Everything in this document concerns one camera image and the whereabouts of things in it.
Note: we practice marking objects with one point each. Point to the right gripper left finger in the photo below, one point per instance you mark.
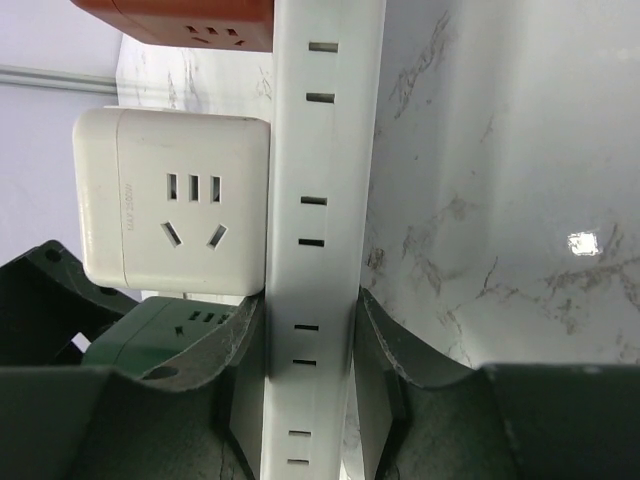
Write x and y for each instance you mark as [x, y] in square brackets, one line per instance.
[199, 415]

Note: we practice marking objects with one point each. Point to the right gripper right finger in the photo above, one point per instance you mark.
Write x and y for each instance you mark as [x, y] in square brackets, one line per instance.
[425, 416]

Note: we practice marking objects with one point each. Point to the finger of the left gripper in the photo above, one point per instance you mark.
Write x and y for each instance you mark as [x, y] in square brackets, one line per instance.
[47, 301]

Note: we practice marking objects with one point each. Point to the green cube plug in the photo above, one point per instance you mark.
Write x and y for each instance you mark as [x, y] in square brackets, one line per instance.
[156, 330]

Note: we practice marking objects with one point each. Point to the white cube plug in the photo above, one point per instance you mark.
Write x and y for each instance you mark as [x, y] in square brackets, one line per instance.
[172, 201]

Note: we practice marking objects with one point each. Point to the white power strip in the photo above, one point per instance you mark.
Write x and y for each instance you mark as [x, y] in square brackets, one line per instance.
[326, 65]

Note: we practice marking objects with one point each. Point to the red cube plug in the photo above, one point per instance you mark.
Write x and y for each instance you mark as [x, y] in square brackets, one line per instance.
[237, 25]

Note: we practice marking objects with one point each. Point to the aluminium frame rail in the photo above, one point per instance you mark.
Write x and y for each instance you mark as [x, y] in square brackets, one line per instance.
[57, 80]

